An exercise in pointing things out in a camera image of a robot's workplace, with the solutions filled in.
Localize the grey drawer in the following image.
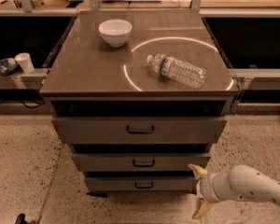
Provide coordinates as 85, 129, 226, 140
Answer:
52, 117, 227, 145
72, 153, 210, 172
85, 176, 197, 192

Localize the black cable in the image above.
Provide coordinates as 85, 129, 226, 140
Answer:
0, 99, 45, 109

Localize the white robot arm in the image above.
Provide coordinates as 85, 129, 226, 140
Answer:
189, 164, 280, 219

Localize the clear plastic water bottle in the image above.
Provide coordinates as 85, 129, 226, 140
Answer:
147, 54, 207, 89

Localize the grey bottom drawer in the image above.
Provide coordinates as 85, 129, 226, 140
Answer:
85, 176, 197, 192

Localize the grey top drawer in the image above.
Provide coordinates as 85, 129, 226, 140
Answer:
52, 117, 227, 145

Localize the white paper cup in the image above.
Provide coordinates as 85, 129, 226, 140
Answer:
15, 52, 35, 73

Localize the white ceramic bowl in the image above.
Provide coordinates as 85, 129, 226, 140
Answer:
99, 20, 133, 48

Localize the grey drawer cabinet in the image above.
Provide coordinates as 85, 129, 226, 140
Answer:
38, 8, 240, 198

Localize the grey middle drawer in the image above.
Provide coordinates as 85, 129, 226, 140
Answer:
72, 153, 210, 172

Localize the dark round dish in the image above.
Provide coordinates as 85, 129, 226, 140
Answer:
0, 58, 19, 77

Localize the black object at floor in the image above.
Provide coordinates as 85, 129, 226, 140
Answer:
15, 214, 36, 224

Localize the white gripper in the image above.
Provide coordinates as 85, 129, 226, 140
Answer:
189, 163, 232, 219

